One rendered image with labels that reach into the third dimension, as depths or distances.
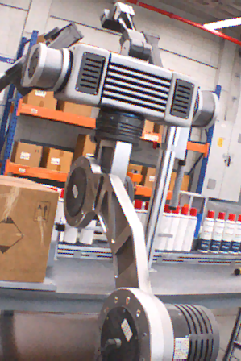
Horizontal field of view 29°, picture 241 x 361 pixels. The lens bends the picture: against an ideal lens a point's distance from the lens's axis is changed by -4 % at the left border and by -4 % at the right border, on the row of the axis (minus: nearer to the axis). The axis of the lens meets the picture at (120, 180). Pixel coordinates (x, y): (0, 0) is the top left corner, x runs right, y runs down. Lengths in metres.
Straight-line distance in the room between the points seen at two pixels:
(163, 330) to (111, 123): 0.63
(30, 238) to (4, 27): 5.29
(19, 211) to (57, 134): 5.29
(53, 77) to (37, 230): 0.42
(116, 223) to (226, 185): 6.48
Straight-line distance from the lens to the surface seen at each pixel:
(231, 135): 7.54
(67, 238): 1.89
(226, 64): 7.92
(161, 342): 0.90
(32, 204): 1.33
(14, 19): 6.52
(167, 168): 1.90
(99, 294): 1.49
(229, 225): 2.40
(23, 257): 1.36
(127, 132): 1.32
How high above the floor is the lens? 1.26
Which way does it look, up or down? 3 degrees down
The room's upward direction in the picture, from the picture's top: 12 degrees clockwise
